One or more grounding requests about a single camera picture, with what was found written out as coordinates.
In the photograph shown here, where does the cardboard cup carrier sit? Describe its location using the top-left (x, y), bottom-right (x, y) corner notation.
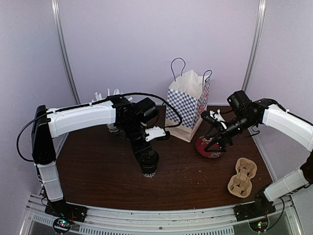
top-left (227, 158), bottom-right (257, 198)

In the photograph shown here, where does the blue checkered paper bag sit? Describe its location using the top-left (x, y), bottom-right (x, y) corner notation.
top-left (165, 62), bottom-right (212, 142)

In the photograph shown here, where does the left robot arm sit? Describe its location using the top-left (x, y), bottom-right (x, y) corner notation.
top-left (31, 95), bottom-right (166, 217)

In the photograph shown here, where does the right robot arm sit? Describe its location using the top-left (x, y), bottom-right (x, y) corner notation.
top-left (201, 90), bottom-right (313, 216)

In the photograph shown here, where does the red floral plate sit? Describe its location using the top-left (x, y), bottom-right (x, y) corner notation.
top-left (195, 136), bottom-right (224, 159)

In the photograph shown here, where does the white paper cup with straws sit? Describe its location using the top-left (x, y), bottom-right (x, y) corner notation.
top-left (107, 123), bottom-right (122, 135)

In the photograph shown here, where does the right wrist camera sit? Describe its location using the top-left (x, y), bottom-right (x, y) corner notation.
top-left (201, 109), bottom-right (227, 129)

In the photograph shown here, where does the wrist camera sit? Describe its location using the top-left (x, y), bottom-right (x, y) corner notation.
top-left (145, 126), bottom-right (170, 142)
top-left (201, 109), bottom-right (227, 129)

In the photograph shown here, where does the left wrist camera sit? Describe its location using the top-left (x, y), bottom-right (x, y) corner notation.
top-left (145, 126), bottom-right (170, 142)

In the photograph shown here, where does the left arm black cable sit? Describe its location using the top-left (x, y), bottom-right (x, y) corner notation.
top-left (16, 92), bottom-right (183, 162)

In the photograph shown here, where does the aluminium front rail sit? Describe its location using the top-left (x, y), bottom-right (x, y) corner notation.
top-left (18, 194), bottom-right (304, 235)

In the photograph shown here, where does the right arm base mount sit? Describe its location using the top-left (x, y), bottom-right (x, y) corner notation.
top-left (233, 202), bottom-right (276, 233)

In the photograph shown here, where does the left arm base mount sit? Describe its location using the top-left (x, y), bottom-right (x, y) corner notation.
top-left (45, 200), bottom-right (88, 234)

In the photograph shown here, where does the left aluminium post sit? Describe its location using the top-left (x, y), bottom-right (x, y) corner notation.
top-left (51, 0), bottom-right (81, 104)

